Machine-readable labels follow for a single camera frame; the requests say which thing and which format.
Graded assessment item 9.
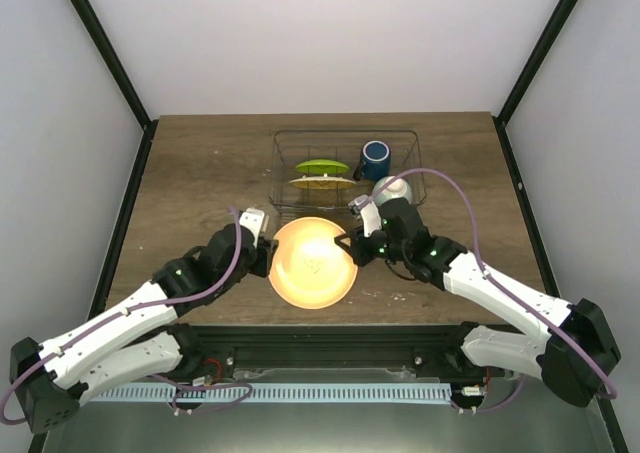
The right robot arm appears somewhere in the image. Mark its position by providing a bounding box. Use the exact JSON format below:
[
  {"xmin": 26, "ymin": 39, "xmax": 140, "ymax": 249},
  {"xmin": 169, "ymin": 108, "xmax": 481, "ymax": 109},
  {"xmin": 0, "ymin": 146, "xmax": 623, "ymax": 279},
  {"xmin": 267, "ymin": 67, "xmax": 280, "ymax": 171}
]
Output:
[{"xmin": 335, "ymin": 195, "xmax": 621, "ymax": 408}]

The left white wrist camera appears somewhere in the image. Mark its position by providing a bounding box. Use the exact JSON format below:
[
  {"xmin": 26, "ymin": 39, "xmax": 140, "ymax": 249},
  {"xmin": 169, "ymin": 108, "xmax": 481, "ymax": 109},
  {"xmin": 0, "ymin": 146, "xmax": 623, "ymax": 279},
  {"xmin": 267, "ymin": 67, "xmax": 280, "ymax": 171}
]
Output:
[{"xmin": 240, "ymin": 207, "xmax": 269, "ymax": 247}]

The lime green plate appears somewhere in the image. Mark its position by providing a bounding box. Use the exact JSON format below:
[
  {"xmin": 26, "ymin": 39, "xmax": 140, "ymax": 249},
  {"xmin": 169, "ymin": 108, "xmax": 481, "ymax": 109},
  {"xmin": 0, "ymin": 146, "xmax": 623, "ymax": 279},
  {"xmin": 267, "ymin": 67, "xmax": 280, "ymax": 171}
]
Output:
[{"xmin": 295, "ymin": 159, "xmax": 350, "ymax": 176}]

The plain peach orange plate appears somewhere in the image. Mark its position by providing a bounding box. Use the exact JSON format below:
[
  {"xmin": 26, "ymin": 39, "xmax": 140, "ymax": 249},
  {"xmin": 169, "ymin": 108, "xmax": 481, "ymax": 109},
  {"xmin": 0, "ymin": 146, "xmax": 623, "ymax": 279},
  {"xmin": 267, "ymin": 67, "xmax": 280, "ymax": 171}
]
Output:
[{"xmin": 269, "ymin": 217, "xmax": 358, "ymax": 310}]

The grey wire dish rack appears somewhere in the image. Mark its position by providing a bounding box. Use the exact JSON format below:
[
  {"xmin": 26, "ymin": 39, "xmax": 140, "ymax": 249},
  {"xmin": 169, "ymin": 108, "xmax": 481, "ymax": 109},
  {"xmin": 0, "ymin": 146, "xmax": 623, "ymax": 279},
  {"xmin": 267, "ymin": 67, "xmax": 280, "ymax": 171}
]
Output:
[{"xmin": 268, "ymin": 129, "xmax": 422, "ymax": 214}]

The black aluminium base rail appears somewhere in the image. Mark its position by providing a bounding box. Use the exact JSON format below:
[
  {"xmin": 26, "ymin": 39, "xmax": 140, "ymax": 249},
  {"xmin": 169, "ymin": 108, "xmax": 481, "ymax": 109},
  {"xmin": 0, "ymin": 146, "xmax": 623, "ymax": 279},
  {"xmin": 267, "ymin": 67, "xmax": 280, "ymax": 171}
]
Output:
[{"xmin": 194, "ymin": 325, "xmax": 504, "ymax": 382}]

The pale green dotted bowl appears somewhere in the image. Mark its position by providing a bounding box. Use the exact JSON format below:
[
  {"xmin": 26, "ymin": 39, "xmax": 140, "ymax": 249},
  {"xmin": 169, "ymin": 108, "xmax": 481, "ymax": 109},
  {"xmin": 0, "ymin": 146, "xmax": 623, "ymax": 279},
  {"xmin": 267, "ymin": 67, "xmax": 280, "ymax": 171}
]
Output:
[{"xmin": 372, "ymin": 176, "xmax": 413, "ymax": 206}]

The purple cable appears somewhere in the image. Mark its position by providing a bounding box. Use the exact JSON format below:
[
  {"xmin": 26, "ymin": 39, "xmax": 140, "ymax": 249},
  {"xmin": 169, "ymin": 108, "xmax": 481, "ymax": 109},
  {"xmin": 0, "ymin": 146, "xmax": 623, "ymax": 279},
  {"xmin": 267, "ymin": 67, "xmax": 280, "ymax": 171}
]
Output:
[
  {"xmin": 0, "ymin": 203, "xmax": 254, "ymax": 424},
  {"xmin": 359, "ymin": 167, "xmax": 619, "ymax": 418}
]

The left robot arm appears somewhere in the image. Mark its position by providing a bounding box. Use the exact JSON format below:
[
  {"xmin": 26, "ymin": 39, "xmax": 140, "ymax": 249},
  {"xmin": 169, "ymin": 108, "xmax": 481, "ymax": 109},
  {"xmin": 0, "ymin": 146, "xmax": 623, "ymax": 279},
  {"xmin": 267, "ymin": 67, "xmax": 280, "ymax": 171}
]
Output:
[{"xmin": 4, "ymin": 224, "xmax": 278, "ymax": 434}]

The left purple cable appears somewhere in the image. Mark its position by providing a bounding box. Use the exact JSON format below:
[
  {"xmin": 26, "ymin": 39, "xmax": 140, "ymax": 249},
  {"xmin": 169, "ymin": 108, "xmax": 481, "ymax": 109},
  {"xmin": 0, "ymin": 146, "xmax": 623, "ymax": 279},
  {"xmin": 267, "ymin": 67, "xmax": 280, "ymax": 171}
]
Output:
[{"xmin": 0, "ymin": 203, "xmax": 254, "ymax": 424}]

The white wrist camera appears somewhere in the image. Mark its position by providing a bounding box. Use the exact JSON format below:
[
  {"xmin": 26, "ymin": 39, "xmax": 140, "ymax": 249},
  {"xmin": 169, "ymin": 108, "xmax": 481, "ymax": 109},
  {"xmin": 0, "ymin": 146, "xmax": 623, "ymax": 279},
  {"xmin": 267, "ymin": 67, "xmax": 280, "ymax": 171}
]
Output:
[
  {"xmin": 240, "ymin": 207, "xmax": 269, "ymax": 247},
  {"xmin": 348, "ymin": 195, "xmax": 382, "ymax": 238}
]

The light blue slotted cable duct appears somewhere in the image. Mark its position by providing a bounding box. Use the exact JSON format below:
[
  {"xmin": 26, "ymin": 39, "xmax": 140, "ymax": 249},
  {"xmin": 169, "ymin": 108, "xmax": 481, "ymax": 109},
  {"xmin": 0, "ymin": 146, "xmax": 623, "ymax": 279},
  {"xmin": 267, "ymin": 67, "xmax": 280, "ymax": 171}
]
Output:
[{"xmin": 94, "ymin": 382, "xmax": 452, "ymax": 406}]

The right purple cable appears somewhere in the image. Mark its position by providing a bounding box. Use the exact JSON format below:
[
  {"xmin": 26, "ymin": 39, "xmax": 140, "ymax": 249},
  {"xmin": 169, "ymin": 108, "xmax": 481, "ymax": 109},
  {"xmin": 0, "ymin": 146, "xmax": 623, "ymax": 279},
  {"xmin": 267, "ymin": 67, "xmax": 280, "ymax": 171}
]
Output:
[{"xmin": 359, "ymin": 167, "xmax": 619, "ymax": 418}]

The dark blue mug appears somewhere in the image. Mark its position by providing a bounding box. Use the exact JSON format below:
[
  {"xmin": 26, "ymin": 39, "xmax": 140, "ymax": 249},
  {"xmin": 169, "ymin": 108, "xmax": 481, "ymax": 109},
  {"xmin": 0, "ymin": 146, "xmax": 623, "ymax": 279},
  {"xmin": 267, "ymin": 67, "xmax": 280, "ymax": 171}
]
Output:
[{"xmin": 352, "ymin": 140, "xmax": 392, "ymax": 182}]

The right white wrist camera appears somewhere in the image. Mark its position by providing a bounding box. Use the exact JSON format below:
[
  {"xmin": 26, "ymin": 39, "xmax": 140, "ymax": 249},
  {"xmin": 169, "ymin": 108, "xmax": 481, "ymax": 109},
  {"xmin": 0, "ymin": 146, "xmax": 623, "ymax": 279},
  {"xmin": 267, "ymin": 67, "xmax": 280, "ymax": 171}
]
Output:
[{"xmin": 348, "ymin": 195, "xmax": 382, "ymax": 238}]

